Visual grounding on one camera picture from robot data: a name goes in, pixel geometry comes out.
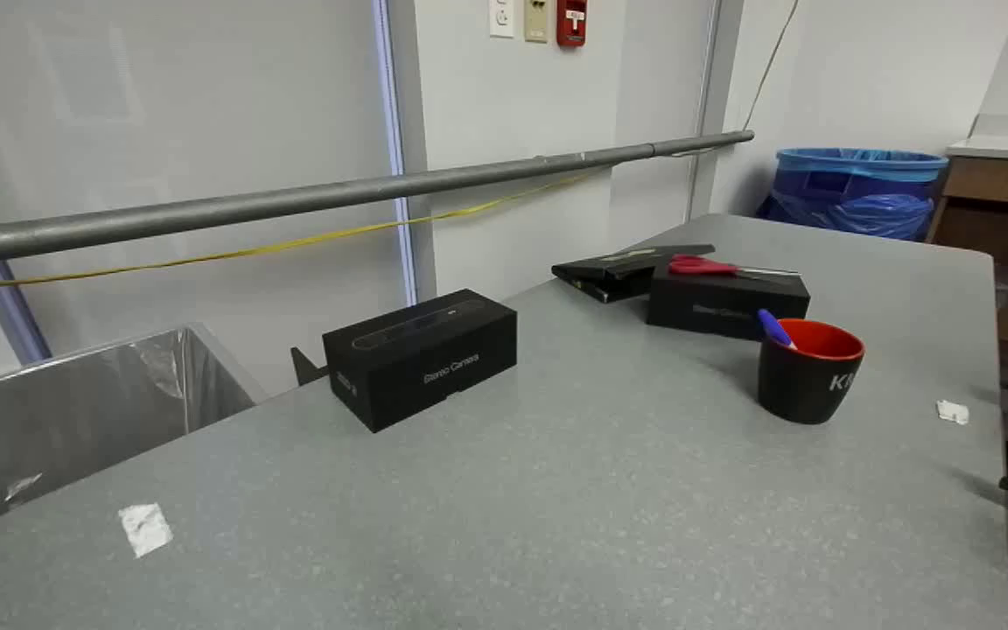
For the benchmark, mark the flat black box yellow logo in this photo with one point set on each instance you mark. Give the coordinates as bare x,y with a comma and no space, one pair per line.
610,274

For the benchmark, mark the white tape square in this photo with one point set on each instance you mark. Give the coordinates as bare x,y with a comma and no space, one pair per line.
143,529

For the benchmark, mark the white light switch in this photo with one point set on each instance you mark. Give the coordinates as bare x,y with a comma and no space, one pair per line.
500,14

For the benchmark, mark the small white tape piece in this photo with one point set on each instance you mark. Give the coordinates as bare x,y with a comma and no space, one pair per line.
953,411

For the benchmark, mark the brown wooden cabinet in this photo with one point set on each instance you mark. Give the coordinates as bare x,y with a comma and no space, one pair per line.
1006,211

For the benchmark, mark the grey metal rail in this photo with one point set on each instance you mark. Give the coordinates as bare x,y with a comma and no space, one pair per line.
296,199

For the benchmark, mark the red fire alarm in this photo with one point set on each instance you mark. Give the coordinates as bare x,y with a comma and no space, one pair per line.
570,21

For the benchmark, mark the beige wall thermostat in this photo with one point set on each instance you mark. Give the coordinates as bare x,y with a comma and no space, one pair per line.
537,19

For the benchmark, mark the black box with white print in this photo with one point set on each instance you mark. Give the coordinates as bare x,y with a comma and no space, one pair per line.
422,353

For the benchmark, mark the blue pen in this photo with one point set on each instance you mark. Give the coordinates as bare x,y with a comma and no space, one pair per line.
776,331

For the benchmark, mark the stainless steel bin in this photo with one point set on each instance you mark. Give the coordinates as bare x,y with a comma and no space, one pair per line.
70,408

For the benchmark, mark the small black bracket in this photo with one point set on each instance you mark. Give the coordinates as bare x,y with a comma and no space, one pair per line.
306,369

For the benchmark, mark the blue lined trash bin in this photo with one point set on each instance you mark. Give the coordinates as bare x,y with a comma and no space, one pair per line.
855,193

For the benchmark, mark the black cup red inside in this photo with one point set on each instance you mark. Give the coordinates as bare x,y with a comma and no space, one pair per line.
807,386

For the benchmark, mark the long black box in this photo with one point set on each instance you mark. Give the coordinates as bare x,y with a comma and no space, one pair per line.
727,303

